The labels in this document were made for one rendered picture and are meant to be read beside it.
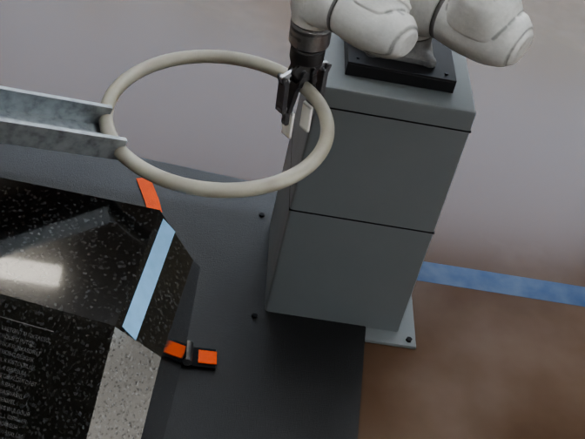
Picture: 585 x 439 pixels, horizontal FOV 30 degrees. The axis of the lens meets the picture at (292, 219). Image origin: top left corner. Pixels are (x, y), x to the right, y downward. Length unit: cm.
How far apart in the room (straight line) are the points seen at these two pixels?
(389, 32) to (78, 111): 64
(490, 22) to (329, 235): 76
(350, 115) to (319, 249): 45
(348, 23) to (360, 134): 63
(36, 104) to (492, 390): 161
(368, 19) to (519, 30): 56
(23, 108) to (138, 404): 63
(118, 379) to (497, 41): 122
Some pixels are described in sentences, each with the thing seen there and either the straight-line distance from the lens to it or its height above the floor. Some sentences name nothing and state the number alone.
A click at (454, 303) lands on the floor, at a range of 340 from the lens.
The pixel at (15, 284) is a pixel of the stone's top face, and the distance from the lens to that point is 200.
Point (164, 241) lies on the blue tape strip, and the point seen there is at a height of 80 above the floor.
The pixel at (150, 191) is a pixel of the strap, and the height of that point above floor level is 2.
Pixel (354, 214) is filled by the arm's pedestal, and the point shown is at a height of 42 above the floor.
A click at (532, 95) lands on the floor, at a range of 454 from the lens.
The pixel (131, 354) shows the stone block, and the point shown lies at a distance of 197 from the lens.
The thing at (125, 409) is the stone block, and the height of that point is 69.
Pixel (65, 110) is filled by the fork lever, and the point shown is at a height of 93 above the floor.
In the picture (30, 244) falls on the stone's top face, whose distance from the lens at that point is 208.
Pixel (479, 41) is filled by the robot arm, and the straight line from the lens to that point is 263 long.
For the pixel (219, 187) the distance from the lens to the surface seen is 209.
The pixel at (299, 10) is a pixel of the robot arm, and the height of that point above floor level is 114.
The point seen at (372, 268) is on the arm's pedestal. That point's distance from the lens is 305.
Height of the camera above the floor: 222
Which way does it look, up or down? 39 degrees down
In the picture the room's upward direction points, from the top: 14 degrees clockwise
